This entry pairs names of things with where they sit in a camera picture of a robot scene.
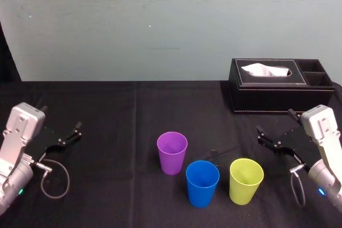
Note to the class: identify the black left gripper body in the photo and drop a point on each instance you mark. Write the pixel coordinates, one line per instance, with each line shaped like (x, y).
(46, 140)

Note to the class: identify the black table cloth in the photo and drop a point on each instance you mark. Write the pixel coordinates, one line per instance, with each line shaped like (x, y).
(120, 132)

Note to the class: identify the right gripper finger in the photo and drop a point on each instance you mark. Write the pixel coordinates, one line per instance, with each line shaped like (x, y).
(295, 117)
(267, 140)

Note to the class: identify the white tissue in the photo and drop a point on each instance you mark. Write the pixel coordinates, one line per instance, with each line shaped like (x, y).
(263, 69)

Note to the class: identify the purple plastic cup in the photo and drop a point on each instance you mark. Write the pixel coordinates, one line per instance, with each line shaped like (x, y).
(171, 156)

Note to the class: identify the blue plastic cup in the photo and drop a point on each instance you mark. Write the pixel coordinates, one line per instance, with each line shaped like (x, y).
(202, 188)

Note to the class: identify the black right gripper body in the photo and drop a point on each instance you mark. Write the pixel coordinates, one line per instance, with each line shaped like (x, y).
(296, 146)

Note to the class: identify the dark panel by wall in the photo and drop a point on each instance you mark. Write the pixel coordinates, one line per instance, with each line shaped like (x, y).
(6, 62)

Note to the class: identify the black leather tissue box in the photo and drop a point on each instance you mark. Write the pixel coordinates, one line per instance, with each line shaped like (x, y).
(267, 97)

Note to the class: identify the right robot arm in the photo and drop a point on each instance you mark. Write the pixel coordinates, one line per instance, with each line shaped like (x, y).
(322, 132)

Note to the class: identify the yellow-green plastic cup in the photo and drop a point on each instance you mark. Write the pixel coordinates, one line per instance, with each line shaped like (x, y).
(244, 185)

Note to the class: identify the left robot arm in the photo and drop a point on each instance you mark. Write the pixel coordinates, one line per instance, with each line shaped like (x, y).
(18, 129)

